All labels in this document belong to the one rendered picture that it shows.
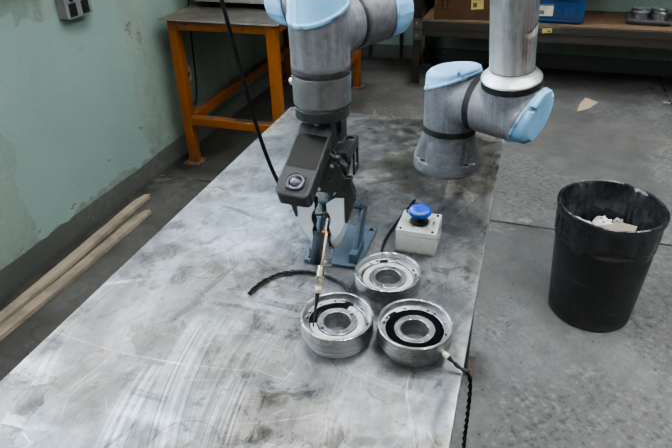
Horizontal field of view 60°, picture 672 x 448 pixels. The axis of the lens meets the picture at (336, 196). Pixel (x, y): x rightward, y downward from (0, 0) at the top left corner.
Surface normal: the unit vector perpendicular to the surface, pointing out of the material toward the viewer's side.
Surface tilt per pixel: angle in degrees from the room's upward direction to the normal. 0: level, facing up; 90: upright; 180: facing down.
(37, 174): 90
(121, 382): 0
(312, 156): 29
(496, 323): 0
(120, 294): 0
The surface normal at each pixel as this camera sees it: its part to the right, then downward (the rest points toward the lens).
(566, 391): -0.03, -0.87
